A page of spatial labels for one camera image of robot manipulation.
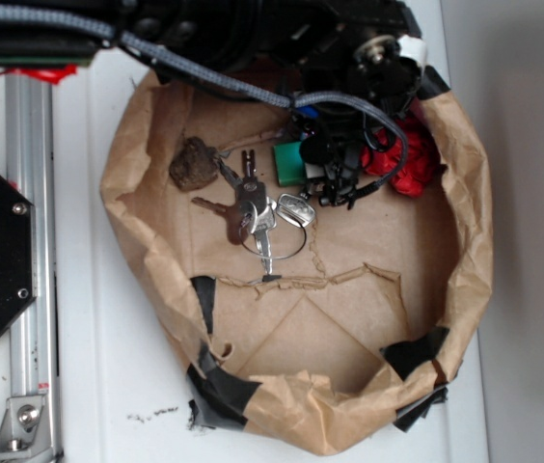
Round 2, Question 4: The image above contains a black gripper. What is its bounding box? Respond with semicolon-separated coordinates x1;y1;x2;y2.
260;1;426;207

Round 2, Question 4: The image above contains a metal corner bracket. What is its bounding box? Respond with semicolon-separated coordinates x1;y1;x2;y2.
0;395;51;462

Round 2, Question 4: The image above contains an aluminium extrusion rail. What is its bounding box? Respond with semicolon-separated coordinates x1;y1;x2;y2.
0;76;63;462

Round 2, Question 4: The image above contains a bunch of silver keys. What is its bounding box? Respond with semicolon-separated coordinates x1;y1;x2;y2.
192;150;316;282

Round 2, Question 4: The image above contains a grey braided cable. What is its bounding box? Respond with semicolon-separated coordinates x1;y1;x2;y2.
0;3;409;198

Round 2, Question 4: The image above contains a green block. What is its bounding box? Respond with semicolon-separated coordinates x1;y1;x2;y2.
273;142;307;187

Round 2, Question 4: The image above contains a brown rock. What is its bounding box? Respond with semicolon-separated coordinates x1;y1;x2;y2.
169;137;219;192

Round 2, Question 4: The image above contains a brown paper bag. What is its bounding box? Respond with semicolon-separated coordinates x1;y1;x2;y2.
100;74;493;455

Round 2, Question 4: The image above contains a red crumpled paper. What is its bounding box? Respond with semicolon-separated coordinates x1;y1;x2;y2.
361;113;440;198

